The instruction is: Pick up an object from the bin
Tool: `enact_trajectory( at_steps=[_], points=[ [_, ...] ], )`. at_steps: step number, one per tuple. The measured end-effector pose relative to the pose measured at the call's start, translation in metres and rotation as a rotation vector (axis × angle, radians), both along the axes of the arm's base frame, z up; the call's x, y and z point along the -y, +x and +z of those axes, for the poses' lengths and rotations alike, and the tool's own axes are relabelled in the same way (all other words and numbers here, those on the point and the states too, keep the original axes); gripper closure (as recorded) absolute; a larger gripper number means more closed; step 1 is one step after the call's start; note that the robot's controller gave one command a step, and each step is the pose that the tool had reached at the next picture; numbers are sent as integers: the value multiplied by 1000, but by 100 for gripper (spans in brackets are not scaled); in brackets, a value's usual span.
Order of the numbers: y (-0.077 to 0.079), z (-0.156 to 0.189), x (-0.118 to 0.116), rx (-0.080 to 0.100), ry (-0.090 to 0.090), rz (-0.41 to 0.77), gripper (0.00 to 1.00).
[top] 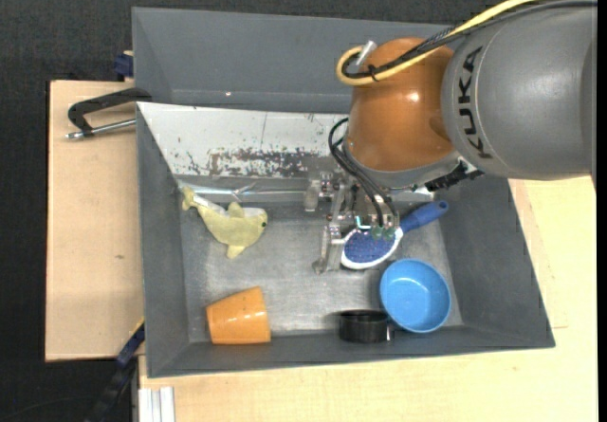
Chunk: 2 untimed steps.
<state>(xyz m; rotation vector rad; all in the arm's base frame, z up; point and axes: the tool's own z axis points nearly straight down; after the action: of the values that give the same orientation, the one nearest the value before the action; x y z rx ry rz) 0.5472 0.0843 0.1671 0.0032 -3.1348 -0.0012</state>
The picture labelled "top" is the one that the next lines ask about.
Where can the yellow toy dolphin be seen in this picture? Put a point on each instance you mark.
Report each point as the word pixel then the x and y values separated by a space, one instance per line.
pixel 234 228

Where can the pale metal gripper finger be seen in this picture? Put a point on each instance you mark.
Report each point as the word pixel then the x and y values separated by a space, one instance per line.
pixel 311 199
pixel 327 254

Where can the blue and white brush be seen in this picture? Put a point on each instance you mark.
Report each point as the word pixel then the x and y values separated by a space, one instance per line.
pixel 367 251

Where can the grey metal bin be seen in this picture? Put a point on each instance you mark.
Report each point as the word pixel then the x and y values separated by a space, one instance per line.
pixel 246 55

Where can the blue bowl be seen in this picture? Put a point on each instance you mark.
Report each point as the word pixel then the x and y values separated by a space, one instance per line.
pixel 415 297

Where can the orange cup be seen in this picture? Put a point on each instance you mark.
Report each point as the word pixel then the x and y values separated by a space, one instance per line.
pixel 237 318

